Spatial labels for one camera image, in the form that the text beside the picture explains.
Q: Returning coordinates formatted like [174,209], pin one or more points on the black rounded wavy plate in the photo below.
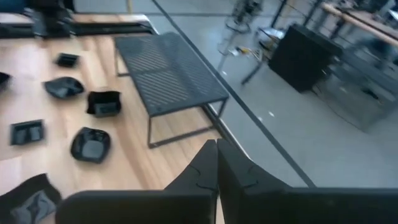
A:
[31,202]
[90,145]
[63,88]

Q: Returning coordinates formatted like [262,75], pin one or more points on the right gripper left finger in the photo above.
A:
[174,205]

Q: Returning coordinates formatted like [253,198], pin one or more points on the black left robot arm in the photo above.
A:
[49,18]

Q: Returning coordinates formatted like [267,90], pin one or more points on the metal stand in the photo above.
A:
[241,18]

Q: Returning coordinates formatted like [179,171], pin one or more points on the wooden workbench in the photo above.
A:
[363,26]

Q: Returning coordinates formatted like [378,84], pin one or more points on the grey metal cabinet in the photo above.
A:
[360,96]

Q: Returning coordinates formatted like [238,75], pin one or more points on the black wavy square bowl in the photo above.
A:
[3,80]
[104,104]

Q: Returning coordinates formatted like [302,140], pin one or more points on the small black square plate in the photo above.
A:
[27,132]

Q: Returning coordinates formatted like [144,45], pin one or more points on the black cabinet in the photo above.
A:
[301,59]

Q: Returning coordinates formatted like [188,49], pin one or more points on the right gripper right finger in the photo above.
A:
[280,205]

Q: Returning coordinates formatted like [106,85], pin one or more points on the black metal table frame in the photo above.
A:
[109,28]

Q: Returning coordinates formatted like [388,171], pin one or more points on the small black square cup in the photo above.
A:
[66,60]

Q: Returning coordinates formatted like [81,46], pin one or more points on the blue container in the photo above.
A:
[12,4]

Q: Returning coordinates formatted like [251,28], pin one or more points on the black perforated metal rack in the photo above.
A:
[168,71]

